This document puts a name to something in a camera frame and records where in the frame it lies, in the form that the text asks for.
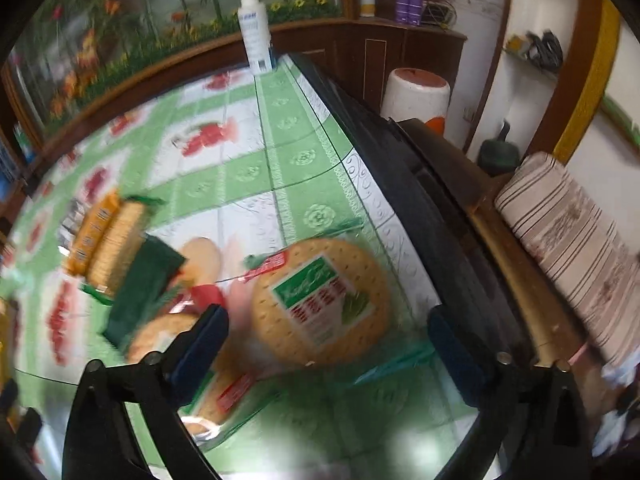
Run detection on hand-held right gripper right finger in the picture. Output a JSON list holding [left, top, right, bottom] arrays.
[[427, 305, 596, 480]]

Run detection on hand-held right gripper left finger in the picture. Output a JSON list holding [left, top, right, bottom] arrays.
[[62, 304, 231, 480]]

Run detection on round cracker packet green label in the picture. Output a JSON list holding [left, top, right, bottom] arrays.
[[125, 310, 286, 443], [244, 237, 436, 386]]

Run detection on dark green snack packet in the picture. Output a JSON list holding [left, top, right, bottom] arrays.
[[102, 235, 188, 348]]

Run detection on green-edged square cracker packet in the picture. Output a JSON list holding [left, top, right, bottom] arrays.
[[82, 195, 166, 306]]

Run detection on yellow cracker packet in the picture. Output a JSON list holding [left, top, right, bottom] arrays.
[[64, 191, 123, 276]]

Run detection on grey snack packet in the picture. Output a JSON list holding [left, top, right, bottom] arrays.
[[57, 197, 86, 248]]

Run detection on striped beige cushion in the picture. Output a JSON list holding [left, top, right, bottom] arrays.
[[495, 152, 640, 376]]

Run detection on green fruit print tablecloth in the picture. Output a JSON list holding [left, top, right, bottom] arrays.
[[0, 55, 481, 480]]

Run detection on dark green pot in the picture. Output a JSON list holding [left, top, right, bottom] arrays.
[[477, 120, 518, 176]]

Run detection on white and orange stool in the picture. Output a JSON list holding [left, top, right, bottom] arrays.
[[380, 67, 452, 136]]

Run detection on white spray bottle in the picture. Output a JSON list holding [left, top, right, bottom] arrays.
[[237, 0, 274, 76]]

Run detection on glass cabinet with artificial flowers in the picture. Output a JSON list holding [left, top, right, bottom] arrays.
[[0, 0, 346, 126]]

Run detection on dark tangled straps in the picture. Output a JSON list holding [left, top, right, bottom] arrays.
[[505, 30, 563, 68]]

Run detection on tangled cables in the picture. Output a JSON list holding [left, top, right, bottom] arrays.
[[424, 0, 457, 28]]

